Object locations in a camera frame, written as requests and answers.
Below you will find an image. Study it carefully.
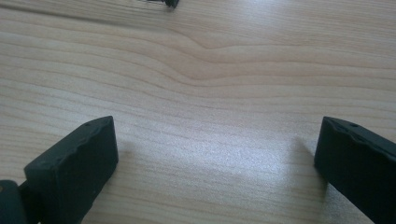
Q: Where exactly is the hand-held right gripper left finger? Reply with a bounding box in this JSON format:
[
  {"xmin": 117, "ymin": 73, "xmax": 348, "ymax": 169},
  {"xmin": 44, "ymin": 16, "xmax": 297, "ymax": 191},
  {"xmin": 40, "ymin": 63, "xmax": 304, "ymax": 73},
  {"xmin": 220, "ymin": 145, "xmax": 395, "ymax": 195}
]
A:
[{"xmin": 23, "ymin": 115, "xmax": 120, "ymax": 224}]

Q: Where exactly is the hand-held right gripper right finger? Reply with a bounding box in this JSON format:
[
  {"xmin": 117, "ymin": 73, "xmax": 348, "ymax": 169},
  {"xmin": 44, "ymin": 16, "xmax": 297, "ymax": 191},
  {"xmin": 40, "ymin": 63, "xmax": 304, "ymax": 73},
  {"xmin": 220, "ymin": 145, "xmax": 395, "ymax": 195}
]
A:
[{"xmin": 313, "ymin": 116, "xmax": 396, "ymax": 224}]

